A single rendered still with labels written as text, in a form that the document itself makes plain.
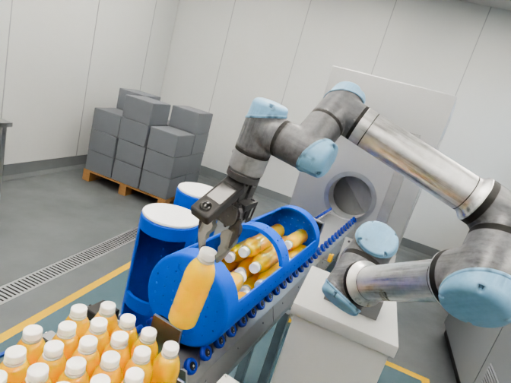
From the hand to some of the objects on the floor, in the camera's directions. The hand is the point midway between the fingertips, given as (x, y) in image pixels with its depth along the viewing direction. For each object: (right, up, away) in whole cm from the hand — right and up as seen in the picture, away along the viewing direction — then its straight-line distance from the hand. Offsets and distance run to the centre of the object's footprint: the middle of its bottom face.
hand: (208, 253), depth 86 cm
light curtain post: (+52, -113, +171) cm, 212 cm away
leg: (+11, -109, +142) cm, 179 cm away
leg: (-1, -104, +147) cm, 180 cm away
